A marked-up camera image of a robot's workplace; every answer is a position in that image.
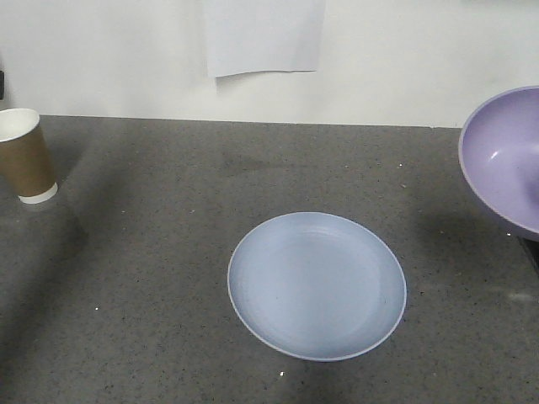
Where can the purple plastic bowl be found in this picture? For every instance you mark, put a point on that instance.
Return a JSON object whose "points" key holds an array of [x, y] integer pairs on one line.
{"points": [[498, 157]]}

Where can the light blue plate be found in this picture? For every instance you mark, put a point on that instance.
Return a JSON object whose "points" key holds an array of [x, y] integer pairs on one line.
{"points": [[316, 286]]}

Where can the brown paper cup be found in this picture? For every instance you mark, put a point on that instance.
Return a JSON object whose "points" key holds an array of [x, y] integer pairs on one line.
{"points": [[25, 160]]}

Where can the white paper sheet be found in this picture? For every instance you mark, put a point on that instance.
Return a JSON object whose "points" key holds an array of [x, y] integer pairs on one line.
{"points": [[262, 36]]}

